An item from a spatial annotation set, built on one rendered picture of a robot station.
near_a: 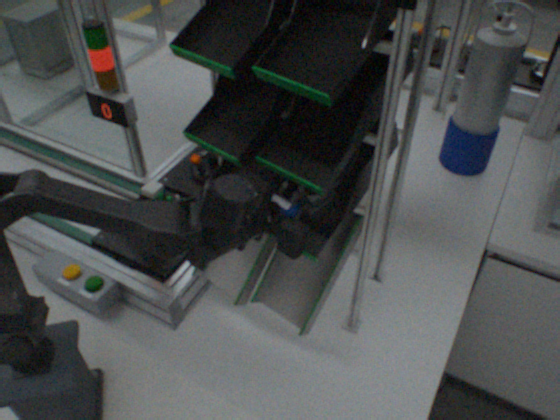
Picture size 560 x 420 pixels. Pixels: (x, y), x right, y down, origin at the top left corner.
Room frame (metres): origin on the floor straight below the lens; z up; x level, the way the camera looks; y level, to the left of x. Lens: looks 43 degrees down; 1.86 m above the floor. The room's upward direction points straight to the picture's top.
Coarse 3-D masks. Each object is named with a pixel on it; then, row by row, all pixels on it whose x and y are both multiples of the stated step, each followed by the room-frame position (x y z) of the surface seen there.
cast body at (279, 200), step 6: (294, 192) 0.66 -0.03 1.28; (276, 198) 0.63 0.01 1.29; (282, 198) 0.65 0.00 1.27; (294, 198) 0.65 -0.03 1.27; (300, 198) 0.66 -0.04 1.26; (270, 204) 0.61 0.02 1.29; (276, 204) 0.61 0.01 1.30; (282, 204) 0.61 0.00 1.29; (288, 204) 0.61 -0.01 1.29; (294, 204) 0.63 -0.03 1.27; (270, 210) 0.60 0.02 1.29; (276, 210) 0.60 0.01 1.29; (300, 210) 0.63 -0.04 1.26
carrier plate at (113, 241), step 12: (168, 192) 1.01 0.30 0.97; (96, 240) 0.83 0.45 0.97; (108, 240) 0.83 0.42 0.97; (120, 240) 0.83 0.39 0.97; (108, 252) 0.81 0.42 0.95; (120, 252) 0.79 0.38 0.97; (132, 252) 0.79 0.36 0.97; (144, 252) 0.79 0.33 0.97; (144, 264) 0.75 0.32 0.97; (156, 264) 0.75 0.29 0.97; (168, 264) 0.76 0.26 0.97; (180, 264) 0.76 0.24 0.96; (168, 276) 0.72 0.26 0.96
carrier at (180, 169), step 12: (204, 156) 1.14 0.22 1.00; (216, 156) 1.10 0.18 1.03; (180, 168) 1.12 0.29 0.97; (192, 168) 1.09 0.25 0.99; (204, 168) 1.09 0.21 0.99; (216, 168) 1.09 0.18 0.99; (168, 180) 1.06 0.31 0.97; (180, 180) 1.06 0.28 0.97; (192, 180) 1.06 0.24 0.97; (204, 180) 1.04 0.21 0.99; (180, 192) 1.02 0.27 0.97; (192, 192) 1.01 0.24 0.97
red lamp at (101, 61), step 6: (108, 48) 1.07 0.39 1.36; (90, 54) 1.06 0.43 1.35; (96, 54) 1.05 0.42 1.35; (102, 54) 1.06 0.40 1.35; (108, 54) 1.07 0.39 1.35; (90, 60) 1.06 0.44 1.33; (96, 60) 1.05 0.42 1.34; (102, 60) 1.05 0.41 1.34; (108, 60) 1.06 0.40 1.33; (96, 66) 1.05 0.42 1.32; (102, 66) 1.05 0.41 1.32; (108, 66) 1.06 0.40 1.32
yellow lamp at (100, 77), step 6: (114, 66) 1.08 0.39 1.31; (96, 72) 1.06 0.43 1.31; (102, 72) 1.05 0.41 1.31; (108, 72) 1.06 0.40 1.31; (114, 72) 1.07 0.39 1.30; (96, 78) 1.06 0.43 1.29; (102, 78) 1.05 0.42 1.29; (108, 78) 1.06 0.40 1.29; (114, 78) 1.07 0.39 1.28; (102, 84) 1.05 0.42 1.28; (108, 84) 1.05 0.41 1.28; (114, 84) 1.06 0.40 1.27
